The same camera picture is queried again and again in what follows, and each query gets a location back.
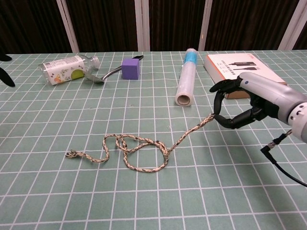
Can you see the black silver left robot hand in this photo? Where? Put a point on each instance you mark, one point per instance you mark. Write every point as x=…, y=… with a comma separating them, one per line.
x=6, y=76

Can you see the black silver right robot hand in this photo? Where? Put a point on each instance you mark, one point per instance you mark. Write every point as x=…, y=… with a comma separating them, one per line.
x=268, y=95

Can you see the clear plastic bottle with label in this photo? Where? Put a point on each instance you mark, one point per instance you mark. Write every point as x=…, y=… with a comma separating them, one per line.
x=64, y=69

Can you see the plastic wrap roll blue label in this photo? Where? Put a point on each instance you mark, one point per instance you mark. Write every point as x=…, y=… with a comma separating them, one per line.
x=187, y=79

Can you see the purple foam cube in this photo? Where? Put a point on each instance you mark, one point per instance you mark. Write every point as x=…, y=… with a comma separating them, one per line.
x=130, y=69

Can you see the green checked tablecloth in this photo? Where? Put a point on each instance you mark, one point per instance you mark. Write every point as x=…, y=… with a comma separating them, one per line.
x=96, y=191

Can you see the white partition post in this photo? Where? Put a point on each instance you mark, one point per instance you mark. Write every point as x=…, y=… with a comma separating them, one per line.
x=142, y=24
x=290, y=26
x=68, y=26
x=205, y=24

